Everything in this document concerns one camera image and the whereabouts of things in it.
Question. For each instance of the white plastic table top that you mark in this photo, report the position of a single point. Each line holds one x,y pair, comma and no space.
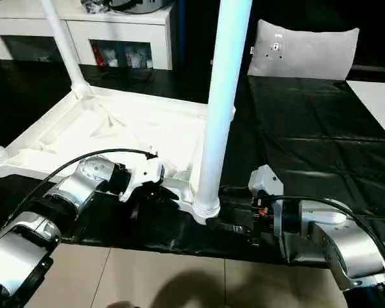
131,128

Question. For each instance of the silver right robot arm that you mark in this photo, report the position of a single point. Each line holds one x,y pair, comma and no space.
349,250

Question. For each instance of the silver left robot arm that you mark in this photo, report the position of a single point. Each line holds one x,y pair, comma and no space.
70,189

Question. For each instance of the dark rounded robot body part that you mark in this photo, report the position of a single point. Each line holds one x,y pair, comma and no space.
123,304

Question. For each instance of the black box with gold label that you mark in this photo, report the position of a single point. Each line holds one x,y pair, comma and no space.
192,38

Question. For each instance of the white flat board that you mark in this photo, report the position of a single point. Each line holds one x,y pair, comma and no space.
378,102

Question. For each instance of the white cabinet with glass doors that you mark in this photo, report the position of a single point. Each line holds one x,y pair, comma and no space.
131,29

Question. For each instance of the grey cushion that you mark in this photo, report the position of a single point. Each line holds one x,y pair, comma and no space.
308,54

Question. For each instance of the black horizontal bar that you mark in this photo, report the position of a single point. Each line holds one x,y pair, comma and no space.
375,69

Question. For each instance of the grey round container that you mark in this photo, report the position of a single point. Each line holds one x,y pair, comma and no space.
138,5

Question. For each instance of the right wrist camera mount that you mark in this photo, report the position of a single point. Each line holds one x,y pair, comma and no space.
266,179

